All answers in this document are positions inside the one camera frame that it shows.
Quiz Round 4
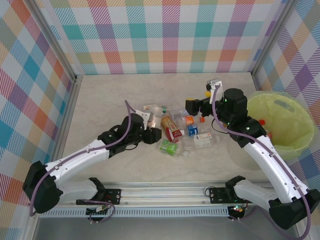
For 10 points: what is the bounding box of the aluminium frame post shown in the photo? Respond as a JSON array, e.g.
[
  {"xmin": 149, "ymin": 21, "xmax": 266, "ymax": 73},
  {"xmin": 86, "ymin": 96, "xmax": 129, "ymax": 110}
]
[
  {"xmin": 250, "ymin": 0, "xmax": 300, "ymax": 78},
  {"xmin": 31, "ymin": 0, "xmax": 84, "ymax": 85}
]

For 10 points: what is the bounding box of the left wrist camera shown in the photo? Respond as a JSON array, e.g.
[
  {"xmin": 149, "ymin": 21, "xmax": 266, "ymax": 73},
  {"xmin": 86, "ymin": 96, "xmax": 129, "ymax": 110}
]
[{"xmin": 134, "ymin": 108, "xmax": 156, "ymax": 127}]

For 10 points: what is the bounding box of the small circuit board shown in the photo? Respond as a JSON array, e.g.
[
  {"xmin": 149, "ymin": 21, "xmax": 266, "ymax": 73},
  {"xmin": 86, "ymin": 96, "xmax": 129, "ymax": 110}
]
[
  {"xmin": 227, "ymin": 204, "xmax": 245, "ymax": 216},
  {"xmin": 85, "ymin": 205, "xmax": 111, "ymax": 217}
]

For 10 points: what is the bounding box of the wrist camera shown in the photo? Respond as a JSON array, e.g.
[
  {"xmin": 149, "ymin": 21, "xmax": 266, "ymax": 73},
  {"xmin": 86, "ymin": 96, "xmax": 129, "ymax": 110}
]
[
  {"xmin": 205, "ymin": 78, "xmax": 224, "ymax": 103},
  {"xmin": 134, "ymin": 108, "xmax": 156, "ymax": 127}
]

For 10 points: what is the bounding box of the tea bottle with red label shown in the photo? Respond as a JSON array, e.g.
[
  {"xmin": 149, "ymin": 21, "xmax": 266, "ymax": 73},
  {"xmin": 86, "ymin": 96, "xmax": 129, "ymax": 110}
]
[{"xmin": 160, "ymin": 115, "xmax": 186, "ymax": 144}]

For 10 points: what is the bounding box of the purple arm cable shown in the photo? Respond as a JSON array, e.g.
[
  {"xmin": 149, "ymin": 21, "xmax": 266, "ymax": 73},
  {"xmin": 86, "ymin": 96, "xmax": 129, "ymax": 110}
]
[
  {"xmin": 211, "ymin": 84, "xmax": 313, "ymax": 240},
  {"xmin": 28, "ymin": 99, "xmax": 133, "ymax": 217}
]

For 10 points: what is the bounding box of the clear bottle with green band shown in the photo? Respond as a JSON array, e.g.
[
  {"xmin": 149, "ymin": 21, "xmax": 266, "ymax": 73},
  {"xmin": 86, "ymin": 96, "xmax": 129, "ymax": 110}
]
[{"xmin": 143, "ymin": 104, "xmax": 173, "ymax": 114}]

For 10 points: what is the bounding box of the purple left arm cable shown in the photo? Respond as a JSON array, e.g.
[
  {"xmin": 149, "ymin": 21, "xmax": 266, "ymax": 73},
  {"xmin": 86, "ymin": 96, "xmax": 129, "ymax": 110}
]
[{"xmin": 28, "ymin": 99, "xmax": 133, "ymax": 217}]

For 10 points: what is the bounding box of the white perforated cable duct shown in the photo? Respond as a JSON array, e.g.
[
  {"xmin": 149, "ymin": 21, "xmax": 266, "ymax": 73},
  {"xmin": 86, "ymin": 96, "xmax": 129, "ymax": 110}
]
[{"xmin": 39, "ymin": 208, "xmax": 231, "ymax": 219}]

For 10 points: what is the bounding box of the steel lower shelf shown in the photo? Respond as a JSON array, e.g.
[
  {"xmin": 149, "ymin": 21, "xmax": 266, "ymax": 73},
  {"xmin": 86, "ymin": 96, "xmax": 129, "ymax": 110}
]
[{"xmin": 32, "ymin": 216, "xmax": 301, "ymax": 240}]

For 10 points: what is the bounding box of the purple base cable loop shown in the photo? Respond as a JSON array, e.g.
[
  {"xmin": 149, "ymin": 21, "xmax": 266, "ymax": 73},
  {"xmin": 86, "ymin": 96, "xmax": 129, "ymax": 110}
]
[{"xmin": 87, "ymin": 198, "xmax": 116, "ymax": 225}]

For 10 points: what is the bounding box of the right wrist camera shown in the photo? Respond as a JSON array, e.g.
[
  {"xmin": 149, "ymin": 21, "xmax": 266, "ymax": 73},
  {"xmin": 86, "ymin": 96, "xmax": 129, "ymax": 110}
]
[{"xmin": 205, "ymin": 78, "xmax": 224, "ymax": 103}]

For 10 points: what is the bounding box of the clear bottle with green label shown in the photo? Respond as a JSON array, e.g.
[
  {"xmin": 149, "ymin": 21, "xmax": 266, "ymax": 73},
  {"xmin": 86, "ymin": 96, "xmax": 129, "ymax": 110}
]
[{"xmin": 158, "ymin": 139, "xmax": 191, "ymax": 159}]

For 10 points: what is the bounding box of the clear bottle with white label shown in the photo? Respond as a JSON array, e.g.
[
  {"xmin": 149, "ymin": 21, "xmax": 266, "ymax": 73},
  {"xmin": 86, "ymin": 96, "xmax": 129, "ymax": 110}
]
[{"xmin": 182, "ymin": 133, "xmax": 223, "ymax": 150}]

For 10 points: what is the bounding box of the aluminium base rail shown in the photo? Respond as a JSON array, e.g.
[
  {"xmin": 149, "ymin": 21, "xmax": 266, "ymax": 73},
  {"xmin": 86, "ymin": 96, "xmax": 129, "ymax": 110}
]
[{"xmin": 74, "ymin": 181, "xmax": 276, "ymax": 209}]

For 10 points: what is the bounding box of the crumpled clear bottle grey label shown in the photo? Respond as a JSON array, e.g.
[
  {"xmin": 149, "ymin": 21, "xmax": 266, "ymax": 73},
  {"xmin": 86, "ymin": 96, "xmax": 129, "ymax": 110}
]
[{"xmin": 170, "ymin": 107, "xmax": 188, "ymax": 126}]

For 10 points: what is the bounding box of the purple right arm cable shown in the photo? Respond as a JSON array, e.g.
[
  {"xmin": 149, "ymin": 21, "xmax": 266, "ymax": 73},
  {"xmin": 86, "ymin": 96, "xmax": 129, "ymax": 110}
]
[{"xmin": 211, "ymin": 84, "xmax": 313, "ymax": 240}]

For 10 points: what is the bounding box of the yellow-green trash bin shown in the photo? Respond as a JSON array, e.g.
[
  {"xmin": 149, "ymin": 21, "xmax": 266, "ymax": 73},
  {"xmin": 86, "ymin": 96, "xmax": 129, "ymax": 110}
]
[{"xmin": 246, "ymin": 90, "xmax": 316, "ymax": 162}]

